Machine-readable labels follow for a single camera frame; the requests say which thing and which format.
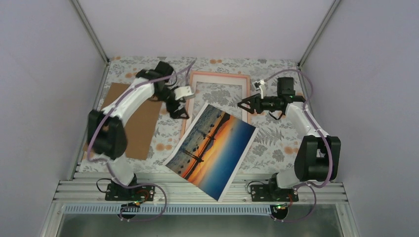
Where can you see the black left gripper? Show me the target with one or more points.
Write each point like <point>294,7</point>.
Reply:
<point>174,115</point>

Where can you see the sunset landscape photo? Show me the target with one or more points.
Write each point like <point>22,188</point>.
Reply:
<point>211,151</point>

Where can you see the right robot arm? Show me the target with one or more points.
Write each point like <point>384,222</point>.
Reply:
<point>317,158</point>

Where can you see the aluminium rail platform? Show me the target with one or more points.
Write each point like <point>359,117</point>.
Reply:
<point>168,193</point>

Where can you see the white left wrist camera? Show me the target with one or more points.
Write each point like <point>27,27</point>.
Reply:
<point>184,92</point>

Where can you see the floral patterned table cloth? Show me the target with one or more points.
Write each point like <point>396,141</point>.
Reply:
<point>274,147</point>

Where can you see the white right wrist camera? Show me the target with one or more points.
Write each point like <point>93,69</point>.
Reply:
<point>261,87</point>

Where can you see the brown cardboard backing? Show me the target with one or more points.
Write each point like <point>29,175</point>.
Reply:
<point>139,128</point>

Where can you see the pink wooden picture frame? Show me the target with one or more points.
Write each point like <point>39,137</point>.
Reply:
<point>196,75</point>

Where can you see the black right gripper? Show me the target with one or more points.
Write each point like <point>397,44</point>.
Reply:
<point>254,104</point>

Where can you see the grey slotted cable duct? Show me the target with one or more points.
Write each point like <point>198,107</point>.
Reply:
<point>174,209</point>

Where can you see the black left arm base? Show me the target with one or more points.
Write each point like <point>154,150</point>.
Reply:
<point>116,192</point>

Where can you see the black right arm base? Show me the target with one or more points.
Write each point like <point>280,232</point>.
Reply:
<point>261,192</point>

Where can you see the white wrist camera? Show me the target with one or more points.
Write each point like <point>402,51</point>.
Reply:
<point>261,87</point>
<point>184,92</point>

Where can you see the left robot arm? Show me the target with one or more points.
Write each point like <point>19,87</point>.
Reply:
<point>106,135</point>

